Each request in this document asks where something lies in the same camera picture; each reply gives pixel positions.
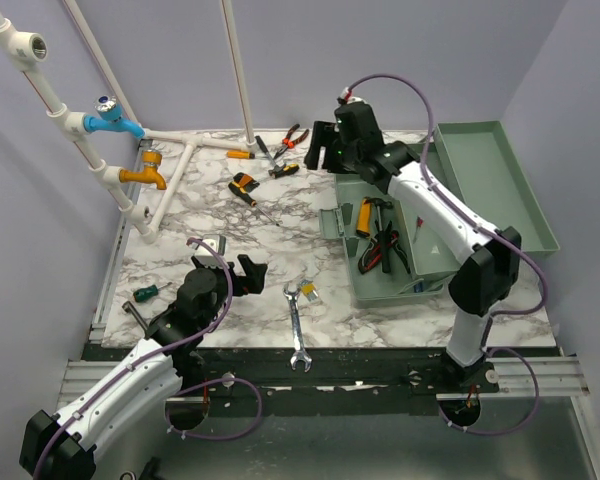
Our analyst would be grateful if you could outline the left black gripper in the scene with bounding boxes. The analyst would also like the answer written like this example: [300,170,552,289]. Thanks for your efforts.
[193,254,266,330]

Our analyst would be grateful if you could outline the yellow handle tool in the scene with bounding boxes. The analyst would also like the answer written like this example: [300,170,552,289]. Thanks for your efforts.
[356,197,372,238]

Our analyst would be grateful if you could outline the red black utility knife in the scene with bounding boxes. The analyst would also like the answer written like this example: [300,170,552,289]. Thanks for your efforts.
[357,244,383,274]

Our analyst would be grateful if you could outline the claw hammer black handle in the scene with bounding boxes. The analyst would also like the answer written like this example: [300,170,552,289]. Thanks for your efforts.
[369,197,392,274]

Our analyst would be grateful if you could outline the small red blue screwdriver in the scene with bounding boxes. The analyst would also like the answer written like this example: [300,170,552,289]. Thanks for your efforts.
[413,216,424,243]

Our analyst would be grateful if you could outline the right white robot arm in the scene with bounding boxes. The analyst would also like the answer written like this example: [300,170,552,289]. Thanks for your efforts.
[305,101,522,392]

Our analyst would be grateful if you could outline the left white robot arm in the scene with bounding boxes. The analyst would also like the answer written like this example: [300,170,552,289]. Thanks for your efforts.
[19,254,268,479]

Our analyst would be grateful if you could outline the orange black long-nose pliers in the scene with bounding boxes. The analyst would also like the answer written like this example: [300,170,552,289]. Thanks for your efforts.
[274,123,310,159]

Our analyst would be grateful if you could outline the yellow hex key set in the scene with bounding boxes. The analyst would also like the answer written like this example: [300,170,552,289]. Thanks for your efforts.
[298,280,319,302]

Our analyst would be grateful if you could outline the silver open-end wrench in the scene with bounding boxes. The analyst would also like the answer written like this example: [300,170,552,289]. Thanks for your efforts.
[283,284,312,373]

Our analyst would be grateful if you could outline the yellow black screwdriver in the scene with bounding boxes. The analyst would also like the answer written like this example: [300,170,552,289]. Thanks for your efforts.
[228,182,281,227]

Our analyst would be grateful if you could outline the silver socket bar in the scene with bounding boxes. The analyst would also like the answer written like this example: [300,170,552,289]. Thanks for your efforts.
[122,301,148,332]

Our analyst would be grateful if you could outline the orange plastic tap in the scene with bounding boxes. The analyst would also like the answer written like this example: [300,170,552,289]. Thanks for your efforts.
[118,149,167,190]

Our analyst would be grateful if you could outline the blue plastic tap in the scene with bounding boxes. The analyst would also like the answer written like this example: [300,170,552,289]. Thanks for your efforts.
[83,95,145,139]

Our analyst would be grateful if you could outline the white pvc pipe assembly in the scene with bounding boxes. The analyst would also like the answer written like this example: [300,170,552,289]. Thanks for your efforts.
[0,1,256,244]

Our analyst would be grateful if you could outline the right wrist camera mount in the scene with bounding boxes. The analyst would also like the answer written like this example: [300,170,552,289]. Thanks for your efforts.
[337,87,367,106]

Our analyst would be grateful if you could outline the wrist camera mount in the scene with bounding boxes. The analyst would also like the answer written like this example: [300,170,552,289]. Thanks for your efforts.
[337,87,367,106]
[187,234,226,268]

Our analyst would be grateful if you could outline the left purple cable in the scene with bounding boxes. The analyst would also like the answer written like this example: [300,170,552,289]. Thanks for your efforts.
[32,237,264,480]

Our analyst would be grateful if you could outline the purple cable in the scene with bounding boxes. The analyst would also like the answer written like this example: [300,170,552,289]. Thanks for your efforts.
[32,237,264,480]
[337,74,550,436]

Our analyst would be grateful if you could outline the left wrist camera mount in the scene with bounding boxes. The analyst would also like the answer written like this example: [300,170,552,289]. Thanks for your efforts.
[187,234,226,268]

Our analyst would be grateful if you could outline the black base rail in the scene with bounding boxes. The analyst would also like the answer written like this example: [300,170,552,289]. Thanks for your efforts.
[79,342,531,419]

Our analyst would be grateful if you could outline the green handle screwdriver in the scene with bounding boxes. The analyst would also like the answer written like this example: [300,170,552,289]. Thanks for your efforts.
[132,282,171,303]

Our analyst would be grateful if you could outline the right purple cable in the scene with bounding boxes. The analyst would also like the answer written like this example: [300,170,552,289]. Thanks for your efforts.
[337,74,550,436]

